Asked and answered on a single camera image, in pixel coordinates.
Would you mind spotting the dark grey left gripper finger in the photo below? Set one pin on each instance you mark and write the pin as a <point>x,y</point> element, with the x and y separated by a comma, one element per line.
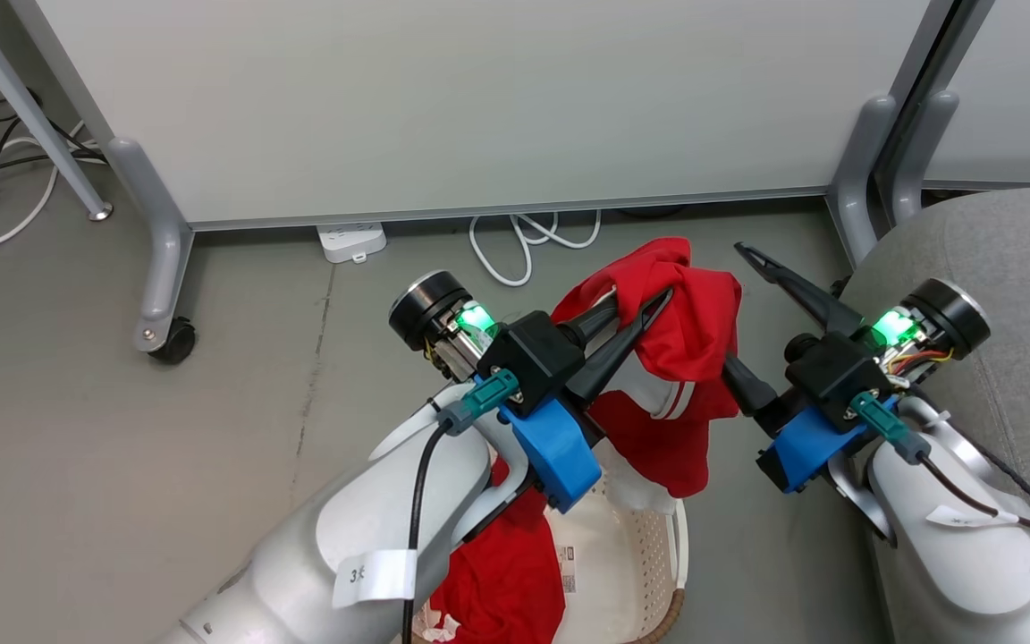
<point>615,358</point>
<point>588,324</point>

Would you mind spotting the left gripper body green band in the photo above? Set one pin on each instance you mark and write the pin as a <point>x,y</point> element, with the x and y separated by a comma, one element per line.
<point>430,309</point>

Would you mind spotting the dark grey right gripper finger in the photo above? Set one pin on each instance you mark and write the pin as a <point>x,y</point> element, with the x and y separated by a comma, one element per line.
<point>750,392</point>
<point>806,295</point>

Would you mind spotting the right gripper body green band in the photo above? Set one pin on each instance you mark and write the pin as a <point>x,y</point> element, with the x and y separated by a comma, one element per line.
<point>949,313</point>

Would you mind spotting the red and white garment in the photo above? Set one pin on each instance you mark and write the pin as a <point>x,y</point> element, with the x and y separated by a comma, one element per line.
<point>689,322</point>

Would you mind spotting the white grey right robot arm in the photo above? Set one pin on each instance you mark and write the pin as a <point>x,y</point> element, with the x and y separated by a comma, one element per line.
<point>971,572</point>

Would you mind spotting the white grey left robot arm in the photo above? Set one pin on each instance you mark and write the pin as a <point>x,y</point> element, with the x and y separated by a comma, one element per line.
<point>372,523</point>

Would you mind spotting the cream laundry basket brown rim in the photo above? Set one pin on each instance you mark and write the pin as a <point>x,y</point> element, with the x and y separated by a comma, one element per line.
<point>622,572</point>

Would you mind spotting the grey upholstered sofa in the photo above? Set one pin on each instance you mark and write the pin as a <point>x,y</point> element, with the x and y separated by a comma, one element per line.
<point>1007,250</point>

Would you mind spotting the white power strip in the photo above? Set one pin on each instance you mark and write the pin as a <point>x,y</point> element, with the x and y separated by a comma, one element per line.
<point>351,241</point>

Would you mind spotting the large white partition panel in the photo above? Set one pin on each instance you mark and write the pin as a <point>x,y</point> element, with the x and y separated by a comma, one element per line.
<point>479,98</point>

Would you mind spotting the small white partition panel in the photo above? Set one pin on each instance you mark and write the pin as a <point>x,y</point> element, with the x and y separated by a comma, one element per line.
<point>1016,89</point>

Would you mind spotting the black caster wheel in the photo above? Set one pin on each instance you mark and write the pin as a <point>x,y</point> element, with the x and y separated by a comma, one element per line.
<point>175,342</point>

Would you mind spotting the white paper tag printed number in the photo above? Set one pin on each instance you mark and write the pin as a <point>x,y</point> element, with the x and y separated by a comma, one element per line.
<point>376,577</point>

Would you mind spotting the grey partition leg with caster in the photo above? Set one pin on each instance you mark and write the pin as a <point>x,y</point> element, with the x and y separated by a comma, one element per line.
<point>157,233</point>

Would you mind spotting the grey metal table leg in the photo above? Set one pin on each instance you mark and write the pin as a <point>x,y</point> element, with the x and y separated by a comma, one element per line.
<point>28,107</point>

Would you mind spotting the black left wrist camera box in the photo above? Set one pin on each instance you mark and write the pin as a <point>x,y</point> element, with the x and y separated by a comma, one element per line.
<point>533,358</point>

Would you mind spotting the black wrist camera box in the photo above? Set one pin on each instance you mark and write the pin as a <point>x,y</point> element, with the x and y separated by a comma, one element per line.
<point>837,368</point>
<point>533,358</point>

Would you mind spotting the blue right camera bracket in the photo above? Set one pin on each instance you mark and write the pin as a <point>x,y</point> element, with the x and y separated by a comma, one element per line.
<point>806,447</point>

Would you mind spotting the blue camera bracket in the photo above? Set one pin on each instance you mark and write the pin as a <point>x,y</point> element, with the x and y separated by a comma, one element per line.
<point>806,447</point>
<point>552,452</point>

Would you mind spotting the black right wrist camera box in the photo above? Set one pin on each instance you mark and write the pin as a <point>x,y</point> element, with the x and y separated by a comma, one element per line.
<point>837,368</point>

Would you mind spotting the blue left camera bracket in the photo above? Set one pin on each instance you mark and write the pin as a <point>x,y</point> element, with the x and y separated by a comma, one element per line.
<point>552,452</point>

